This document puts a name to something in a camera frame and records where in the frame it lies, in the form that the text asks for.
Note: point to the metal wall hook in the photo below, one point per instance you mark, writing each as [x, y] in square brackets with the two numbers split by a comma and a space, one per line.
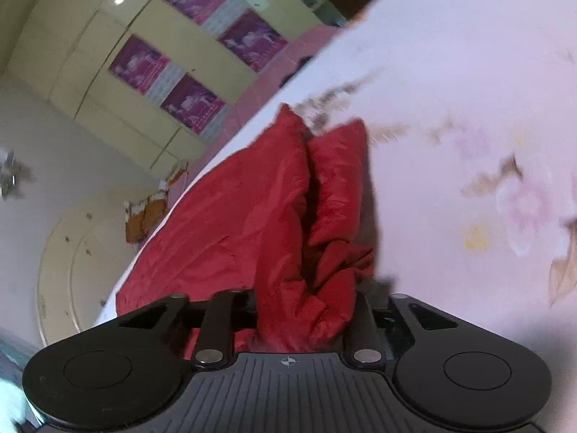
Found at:
[10, 173]

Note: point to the cream curved headboard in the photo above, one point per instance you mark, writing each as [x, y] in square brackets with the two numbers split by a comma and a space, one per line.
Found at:
[67, 257]

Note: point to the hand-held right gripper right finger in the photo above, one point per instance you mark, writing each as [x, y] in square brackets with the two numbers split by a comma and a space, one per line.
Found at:
[367, 324]

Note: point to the red puffer jacket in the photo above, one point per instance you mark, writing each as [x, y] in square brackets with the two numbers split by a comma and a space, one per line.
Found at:
[252, 216]

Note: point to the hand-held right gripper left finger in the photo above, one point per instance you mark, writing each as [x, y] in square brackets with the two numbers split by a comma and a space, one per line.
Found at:
[221, 320]

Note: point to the floral white bed sheet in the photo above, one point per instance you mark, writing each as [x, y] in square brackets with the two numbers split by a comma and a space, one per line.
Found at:
[450, 99]

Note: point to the orange patterned pillow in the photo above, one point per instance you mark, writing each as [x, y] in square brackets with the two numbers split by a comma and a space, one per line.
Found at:
[135, 225]

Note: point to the cream wardrobe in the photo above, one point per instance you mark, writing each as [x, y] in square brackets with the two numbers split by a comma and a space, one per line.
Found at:
[90, 54]

